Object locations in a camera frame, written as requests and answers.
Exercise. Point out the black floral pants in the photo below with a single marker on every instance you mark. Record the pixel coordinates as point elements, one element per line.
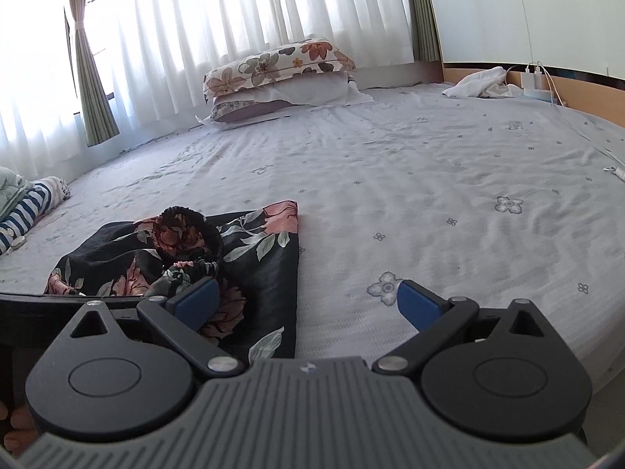
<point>263,278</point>

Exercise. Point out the light green quilt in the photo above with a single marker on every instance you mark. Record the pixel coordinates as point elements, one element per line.
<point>10,190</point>

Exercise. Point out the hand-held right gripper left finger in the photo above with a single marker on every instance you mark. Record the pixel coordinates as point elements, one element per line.
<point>198,301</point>

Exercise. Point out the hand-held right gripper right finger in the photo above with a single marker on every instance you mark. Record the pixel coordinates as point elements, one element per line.
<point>420,304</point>

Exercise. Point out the small white object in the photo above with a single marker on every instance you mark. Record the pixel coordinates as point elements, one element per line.
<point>19,241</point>

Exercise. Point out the wooden bed frame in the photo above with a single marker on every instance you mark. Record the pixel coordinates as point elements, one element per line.
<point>586,93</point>

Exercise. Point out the person's left hand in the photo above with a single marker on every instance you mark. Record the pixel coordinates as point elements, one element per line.
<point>22,417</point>

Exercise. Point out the white crumpled cloth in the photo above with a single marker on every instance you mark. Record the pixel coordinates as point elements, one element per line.
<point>481,83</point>

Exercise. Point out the floral pillow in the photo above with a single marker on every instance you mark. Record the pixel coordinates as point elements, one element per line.
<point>273,63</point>

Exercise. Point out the white sheer curtain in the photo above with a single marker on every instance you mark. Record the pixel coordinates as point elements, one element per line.
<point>219,19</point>

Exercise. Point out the white and mauve pillow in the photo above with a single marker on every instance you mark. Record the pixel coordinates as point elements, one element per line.
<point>302,90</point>

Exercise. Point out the blue white striped blanket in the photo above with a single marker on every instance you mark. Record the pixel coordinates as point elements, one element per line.
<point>29,207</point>

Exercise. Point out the white charger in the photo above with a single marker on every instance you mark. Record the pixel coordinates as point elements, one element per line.
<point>532,78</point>

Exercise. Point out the green curtain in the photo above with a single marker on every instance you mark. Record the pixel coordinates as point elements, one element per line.
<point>93,97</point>
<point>425,14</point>

